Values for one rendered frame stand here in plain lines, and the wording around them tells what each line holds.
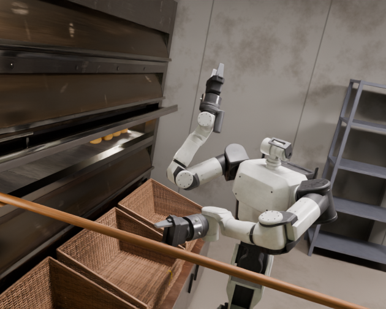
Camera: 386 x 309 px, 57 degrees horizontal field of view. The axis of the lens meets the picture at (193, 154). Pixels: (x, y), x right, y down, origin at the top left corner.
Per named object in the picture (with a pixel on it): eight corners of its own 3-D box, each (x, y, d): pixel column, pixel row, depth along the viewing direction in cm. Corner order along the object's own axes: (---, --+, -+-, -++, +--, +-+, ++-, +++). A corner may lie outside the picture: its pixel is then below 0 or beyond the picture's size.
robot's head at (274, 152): (266, 157, 152) (271, 137, 150) (287, 165, 145) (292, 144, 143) (257, 158, 148) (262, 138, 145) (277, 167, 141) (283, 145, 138)
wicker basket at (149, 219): (109, 243, 222) (115, 202, 215) (144, 210, 275) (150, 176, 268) (183, 267, 212) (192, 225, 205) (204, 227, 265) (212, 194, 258)
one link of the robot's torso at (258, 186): (254, 211, 181) (271, 143, 171) (313, 243, 157) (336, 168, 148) (213, 221, 161) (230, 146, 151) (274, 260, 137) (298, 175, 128)
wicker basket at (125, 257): (48, 300, 166) (52, 248, 159) (108, 246, 219) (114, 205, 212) (143, 338, 155) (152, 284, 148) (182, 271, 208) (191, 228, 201)
